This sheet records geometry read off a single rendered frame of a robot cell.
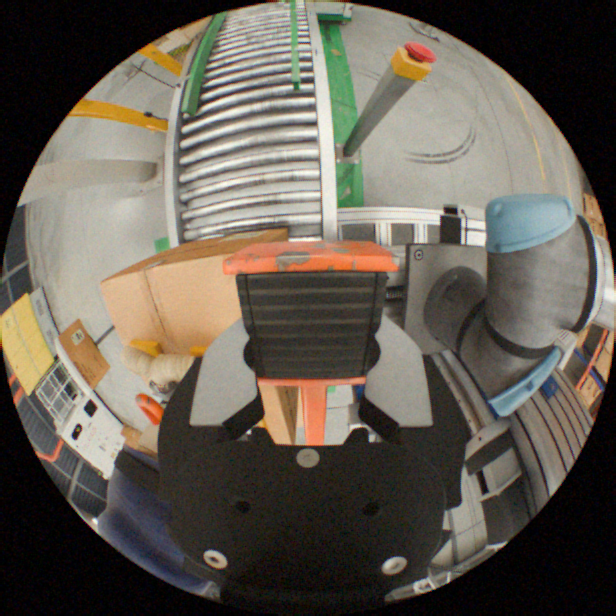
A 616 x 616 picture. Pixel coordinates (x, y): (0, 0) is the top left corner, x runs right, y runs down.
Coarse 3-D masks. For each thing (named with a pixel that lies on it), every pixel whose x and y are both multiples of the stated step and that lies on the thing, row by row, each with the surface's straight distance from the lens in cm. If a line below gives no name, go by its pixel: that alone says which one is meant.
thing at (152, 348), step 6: (132, 342) 49; (138, 342) 47; (144, 342) 46; (150, 342) 45; (156, 342) 43; (138, 348) 48; (144, 348) 45; (150, 348) 44; (156, 348) 43; (150, 354) 45; (156, 354) 44; (150, 384) 49; (156, 390) 49
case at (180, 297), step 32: (160, 256) 52; (192, 256) 33; (224, 256) 27; (128, 288) 43; (160, 288) 35; (192, 288) 31; (224, 288) 28; (128, 320) 48; (160, 320) 39; (192, 320) 34; (224, 320) 31; (288, 416) 54
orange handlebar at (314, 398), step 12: (144, 396) 34; (312, 396) 16; (324, 396) 17; (144, 408) 37; (156, 408) 34; (312, 408) 18; (324, 408) 18; (156, 420) 40; (312, 420) 20; (324, 420) 20; (312, 432) 22; (324, 432) 23; (312, 444) 25
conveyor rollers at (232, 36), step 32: (224, 32) 166; (256, 32) 147; (288, 32) 139; (224, 64) 129; (256, 64) 118; (288, 64) 110; (256, 96) 99; (192, 128) 105; (224, 128) 94; (192, 160) 97; (224, 160) 89; (256, 160) 83; (288, 160) 82; (192, 192) 92; (288, 192) 78; (224, 224) 84; (256, 224) 79; (288, 224) 78
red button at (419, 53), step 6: (408, 42) 56; (408, 48) 53; (414, 48) 54; (420, 48) 55; (426, 48) 57; (408, 54) 56; (414, 54) 53; (420, 54) 53; (426, 54) 54; (432, 54) 56; (414, 60) 56; (420, 60) 55; (426, 60) 53; (432, 60) 54
